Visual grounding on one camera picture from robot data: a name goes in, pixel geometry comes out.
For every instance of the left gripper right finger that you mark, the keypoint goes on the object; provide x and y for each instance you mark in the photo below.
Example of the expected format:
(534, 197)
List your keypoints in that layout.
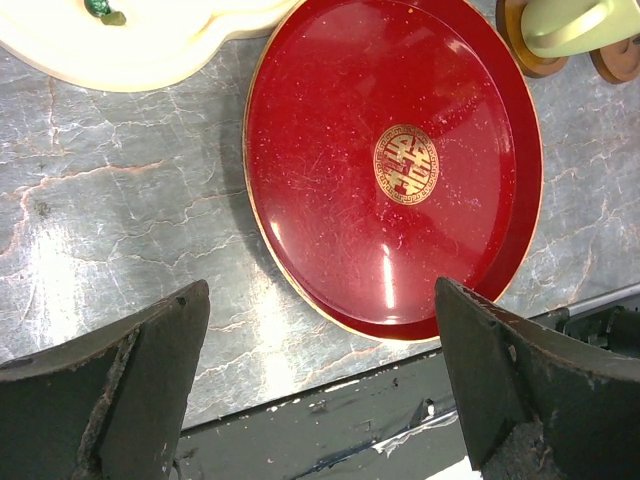
(532, 402)

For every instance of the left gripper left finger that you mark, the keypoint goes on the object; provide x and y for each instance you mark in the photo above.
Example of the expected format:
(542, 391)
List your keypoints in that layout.
(109, 404)

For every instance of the light green mug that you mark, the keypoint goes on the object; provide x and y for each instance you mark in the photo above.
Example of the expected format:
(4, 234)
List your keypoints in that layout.
(553, 29)

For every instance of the white cake slice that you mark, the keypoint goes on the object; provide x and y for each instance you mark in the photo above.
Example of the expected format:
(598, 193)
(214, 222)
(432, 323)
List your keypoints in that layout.
(102, 10)

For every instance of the red round tray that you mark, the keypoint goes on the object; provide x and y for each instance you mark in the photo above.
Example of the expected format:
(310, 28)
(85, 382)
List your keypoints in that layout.
(387, 144)

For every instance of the brown wooden coaster right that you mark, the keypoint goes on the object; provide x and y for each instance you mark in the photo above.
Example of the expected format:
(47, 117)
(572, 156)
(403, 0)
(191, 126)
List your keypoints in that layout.
(619, 62)

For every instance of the brown wooden coaster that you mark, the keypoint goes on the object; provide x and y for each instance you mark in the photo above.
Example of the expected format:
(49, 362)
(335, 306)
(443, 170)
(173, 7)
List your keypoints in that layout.
(508, 16)
(619, 62)

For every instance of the cream three-tier dessert stand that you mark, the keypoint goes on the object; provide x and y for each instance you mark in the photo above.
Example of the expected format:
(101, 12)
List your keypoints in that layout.
(153, 44)

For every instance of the brown wooden coaster middle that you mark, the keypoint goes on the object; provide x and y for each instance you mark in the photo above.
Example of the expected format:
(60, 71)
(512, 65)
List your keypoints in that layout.
(508, 16)

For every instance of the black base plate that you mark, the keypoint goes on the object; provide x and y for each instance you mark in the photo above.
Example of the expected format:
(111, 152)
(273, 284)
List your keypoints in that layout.
(393, 422)

